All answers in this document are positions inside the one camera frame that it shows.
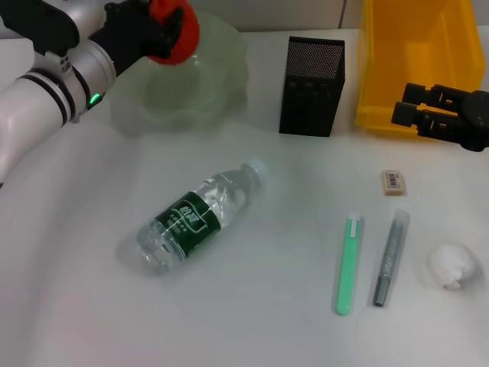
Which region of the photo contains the black mesh pen holder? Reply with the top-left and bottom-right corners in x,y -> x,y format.
278,36 -> 347,138

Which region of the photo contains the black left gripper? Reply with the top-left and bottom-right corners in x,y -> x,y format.
89,2 -> 184,77

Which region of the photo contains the grey pen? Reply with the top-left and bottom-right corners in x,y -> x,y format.
372,209 -> 411,308

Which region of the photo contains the beige eraser with barcode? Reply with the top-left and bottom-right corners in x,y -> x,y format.
381,169 -> 408,198

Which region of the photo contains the clear green label water bottle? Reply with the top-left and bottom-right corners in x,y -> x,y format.
136,157 -> 269,276

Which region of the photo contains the mint green pen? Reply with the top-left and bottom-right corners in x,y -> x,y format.
334,211 -> 363,317

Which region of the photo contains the translucent wavy fruit plate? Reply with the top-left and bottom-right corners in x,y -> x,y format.
110,11 -> 249,135

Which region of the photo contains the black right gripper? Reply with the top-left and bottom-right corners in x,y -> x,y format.
390,82 -> 489,152

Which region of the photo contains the white paper ball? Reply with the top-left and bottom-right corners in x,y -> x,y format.
426,242 -> 479,290

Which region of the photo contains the red orange fruit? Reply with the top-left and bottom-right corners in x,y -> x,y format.
147,0 -> 202,67

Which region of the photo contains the yellow plastic storage bin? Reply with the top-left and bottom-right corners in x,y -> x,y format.
354,0 -> 486,138

